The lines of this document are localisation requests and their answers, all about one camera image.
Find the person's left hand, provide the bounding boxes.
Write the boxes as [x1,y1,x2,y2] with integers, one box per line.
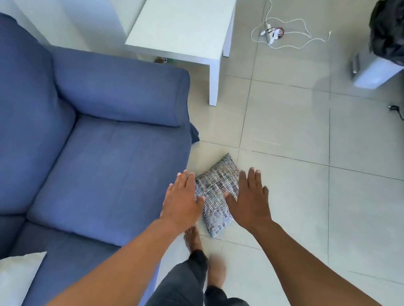
[158,167,210,234]

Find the person's right hand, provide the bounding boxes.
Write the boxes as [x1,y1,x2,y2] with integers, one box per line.
[218,164,280,237]

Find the person's right forearm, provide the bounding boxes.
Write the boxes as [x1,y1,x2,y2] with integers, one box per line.
[242,219,404,306]

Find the person's left forearm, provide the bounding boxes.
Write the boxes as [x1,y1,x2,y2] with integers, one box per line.
[39,200,194,306]

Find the black and white woven cushion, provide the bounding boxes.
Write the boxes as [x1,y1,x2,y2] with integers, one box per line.
[187,149,244,242]

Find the person's left foot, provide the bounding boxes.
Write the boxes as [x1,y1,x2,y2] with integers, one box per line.
[182,225,207,255]

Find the person's dark grey trousers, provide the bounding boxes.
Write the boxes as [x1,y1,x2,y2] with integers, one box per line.
[135,242,296,306]

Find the blue fabric sofa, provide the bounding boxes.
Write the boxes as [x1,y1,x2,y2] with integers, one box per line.
[0,9,215,306]

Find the white power strip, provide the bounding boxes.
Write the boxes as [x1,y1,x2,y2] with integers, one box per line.
[259,23,285,46]

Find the white bin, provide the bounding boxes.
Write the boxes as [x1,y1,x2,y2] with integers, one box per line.
[348,49,404,94]

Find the white square side table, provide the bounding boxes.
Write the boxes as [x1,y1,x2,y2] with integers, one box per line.
[118,0,238,108]

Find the white cable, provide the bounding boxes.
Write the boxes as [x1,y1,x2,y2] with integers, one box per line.
[229,0,337,58]

